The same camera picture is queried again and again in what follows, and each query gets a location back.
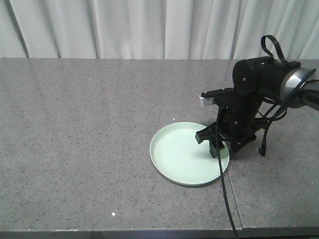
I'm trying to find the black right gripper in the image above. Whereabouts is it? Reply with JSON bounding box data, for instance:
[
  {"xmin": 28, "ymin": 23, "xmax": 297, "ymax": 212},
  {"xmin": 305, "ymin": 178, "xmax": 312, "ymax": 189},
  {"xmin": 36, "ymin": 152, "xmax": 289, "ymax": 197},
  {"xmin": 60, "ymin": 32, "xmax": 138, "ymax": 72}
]
[{"xmin": 195, "ymin": 92, "xmax": 264, "ymax": 158}]

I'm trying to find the light green round plate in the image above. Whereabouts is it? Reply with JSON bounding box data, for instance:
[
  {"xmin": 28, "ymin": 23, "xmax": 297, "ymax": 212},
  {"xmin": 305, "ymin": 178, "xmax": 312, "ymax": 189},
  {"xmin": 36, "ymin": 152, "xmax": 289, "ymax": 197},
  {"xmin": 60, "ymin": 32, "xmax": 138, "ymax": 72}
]
[{"xmin": 150, "ymin": 122, "xmax": 220, "ymax": 186}]

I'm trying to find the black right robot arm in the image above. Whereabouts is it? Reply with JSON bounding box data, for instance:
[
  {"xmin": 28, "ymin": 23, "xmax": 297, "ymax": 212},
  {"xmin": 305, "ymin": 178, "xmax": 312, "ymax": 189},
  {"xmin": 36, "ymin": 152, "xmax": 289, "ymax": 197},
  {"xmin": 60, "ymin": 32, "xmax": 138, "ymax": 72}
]
[{"xmin": 195, "ymin": 57, "xmax": 319, "ymax": 158}]

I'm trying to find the white pleated curtain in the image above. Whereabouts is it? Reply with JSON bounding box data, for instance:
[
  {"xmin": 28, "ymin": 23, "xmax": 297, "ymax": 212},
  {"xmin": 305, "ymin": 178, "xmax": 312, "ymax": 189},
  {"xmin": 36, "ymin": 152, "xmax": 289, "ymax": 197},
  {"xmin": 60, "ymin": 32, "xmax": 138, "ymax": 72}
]
[{"xmin": 0, "ymin": 0, "xmax": 319, "ymax": 59}]

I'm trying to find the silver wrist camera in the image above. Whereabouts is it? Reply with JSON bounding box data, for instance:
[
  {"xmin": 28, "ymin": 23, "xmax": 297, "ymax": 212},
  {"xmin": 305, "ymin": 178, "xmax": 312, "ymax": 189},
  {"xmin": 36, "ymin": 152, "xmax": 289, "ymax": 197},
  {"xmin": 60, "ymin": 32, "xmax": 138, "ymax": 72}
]
[{"xmin": 199, "ymin": 88, "xmax": 234, "ymax": 107}]

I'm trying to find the black camera cable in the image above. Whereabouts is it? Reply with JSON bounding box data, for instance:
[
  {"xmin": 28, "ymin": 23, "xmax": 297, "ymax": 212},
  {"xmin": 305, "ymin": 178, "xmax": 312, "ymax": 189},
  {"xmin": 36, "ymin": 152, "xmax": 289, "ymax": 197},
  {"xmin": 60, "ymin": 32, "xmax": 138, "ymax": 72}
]
[{"xmin": 215, "ymin": 35, "xmax": 317, "ymax": 239}]

